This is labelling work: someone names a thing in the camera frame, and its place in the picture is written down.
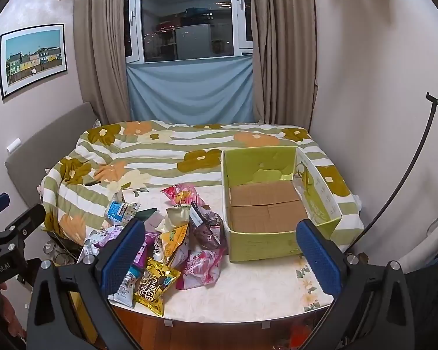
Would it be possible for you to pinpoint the cream and orange chip bag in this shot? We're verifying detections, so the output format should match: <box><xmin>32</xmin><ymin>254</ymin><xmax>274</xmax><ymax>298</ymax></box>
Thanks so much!
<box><xmin>160</xmin><ymin>223</ymin><xmax>190</xmax><ymax>265</ymax></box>

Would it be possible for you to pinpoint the blue and white wrapper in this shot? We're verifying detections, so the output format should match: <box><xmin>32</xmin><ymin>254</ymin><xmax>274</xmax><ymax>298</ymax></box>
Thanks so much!
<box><xmin>106</xmin><ymin>200</ymin><xmax>140</xmax><ymax>225</ymax></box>

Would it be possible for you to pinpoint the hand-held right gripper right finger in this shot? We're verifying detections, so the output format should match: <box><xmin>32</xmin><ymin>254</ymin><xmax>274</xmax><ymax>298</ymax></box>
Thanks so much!
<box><xmin>296</xmin><ymin>219</ymin><xmax>415</xmax><ymax>350</ymax></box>

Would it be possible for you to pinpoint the framed wall poster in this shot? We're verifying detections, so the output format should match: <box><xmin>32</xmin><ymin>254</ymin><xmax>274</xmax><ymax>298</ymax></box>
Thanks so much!
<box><xmin>0</xmin><ymin>24</ymin><xmax>68</xmax><ymax>99</ymax></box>

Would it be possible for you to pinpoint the dark maroon wrapper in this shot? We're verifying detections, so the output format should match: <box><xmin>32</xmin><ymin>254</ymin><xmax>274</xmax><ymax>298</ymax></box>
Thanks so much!
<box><xmin>189</xmin><ymin>201</ymin><xmax>225</xmax><ymax>253</ymax></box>

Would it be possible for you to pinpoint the pile of snack packets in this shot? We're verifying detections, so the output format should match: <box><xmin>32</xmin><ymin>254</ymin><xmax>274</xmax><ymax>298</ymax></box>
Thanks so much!
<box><xmin>77</xmin><ymin>183</ymin><xmax>227</xmax><ymax>318</ymax></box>

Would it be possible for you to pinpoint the pink striped wrapper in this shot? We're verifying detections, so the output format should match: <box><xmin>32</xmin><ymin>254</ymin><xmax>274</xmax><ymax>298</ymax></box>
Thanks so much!
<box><xmin>161</xmin><ymin>184</ymin><xmax>205</xmax><ymax>207</ymax></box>

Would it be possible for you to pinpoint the grey headboard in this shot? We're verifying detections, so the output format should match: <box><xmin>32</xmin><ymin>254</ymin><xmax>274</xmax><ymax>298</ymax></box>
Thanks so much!
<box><xmin>4</xmin><ymin>102</ymin><xmax>95</xmax><ymax>212</ymax></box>

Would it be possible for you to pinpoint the person's left hand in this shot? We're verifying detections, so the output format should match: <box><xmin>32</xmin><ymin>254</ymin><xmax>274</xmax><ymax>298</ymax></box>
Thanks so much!
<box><xmin>0</xmin><ymin>281</ymin><xmax>27</xmax><ymax>340</ymax></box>

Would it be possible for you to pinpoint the blue cloth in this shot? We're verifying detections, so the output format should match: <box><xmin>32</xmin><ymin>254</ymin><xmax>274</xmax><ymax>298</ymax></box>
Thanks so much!
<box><xmin>126</xmin><ymin>55</ymin><xmax>256</xmax><ymax>125</ymax></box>

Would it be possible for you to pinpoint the purple wrapper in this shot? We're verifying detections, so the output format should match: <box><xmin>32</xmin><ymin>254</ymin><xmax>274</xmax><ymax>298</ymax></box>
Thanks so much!
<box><xmin>95</xmin><ymin>226</ymin><xmax>126</xmax><ymax>252</ymax></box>

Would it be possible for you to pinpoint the green cardboard box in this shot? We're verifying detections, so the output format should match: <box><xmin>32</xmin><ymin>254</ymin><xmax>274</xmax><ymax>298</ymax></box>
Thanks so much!
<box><xmin>221</xmin><ymin>146</ymin><xmax>351</xmax><ymax>263</ymax></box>

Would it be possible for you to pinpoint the floral striped blanket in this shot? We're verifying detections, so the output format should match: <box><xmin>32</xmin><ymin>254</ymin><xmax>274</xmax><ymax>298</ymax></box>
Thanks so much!
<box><xmin>40</xmin><ymin>120</ymin><xmax>366</xmax><ymax>254</ymax></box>

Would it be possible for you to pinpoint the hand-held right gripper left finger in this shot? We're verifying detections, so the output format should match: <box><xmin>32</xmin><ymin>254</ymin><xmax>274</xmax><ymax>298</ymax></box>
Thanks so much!
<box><xmin>25</xmin><ymin>218</ymin><xmax>147</xmax><ymax>350</ymax></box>

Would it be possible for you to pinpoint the window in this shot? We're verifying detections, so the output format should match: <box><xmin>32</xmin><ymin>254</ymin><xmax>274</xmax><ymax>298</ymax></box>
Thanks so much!
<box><xmin>124</xmin><ymin>0</ymin><xmax>254</xmax><ymax>64</ymax></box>

